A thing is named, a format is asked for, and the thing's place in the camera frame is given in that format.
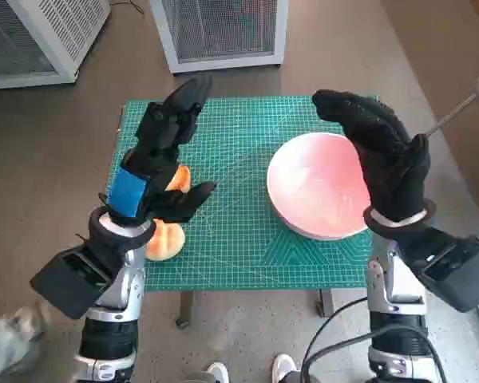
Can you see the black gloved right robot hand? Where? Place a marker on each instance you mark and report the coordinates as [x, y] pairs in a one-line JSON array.
[[387, 159]]

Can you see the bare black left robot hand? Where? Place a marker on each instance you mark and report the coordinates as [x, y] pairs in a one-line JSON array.
[[125, 191]]

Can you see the long braided toy bread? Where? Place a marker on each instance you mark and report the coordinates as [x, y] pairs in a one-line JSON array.
[[181, 179]]

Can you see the round toy bread bun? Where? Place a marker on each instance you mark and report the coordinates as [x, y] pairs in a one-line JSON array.
[[165, 243]]

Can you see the pink bowl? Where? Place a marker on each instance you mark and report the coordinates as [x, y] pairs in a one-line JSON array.
[[311, 187]]

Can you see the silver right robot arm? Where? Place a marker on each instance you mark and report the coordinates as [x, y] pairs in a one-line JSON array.
[[399, 303]]

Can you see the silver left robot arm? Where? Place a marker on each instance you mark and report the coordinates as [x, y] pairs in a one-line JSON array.
[[131, 279]]

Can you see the green cutting mat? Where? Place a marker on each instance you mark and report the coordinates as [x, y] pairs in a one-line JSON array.
[[231, 159]]

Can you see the dark metal table leg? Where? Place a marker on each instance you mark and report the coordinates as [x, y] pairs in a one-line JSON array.
[[325, 303], [185, 309]]

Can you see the white cabinet with perforated side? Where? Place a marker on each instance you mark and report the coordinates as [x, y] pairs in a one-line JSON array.
[[32, 36]]

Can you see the person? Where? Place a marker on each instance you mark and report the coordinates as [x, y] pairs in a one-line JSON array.
[[12, 339]]

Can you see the white cabinet with mesh front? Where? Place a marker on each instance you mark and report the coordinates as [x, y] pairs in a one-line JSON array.
[[223, 32]]

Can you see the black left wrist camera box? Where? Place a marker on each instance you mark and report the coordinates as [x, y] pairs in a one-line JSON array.
[[68, 283]]

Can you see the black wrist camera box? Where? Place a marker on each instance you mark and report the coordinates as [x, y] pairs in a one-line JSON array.
[[68, 283], [455, 275]]

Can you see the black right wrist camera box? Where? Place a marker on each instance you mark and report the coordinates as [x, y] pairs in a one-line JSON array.
[[455, 275]]

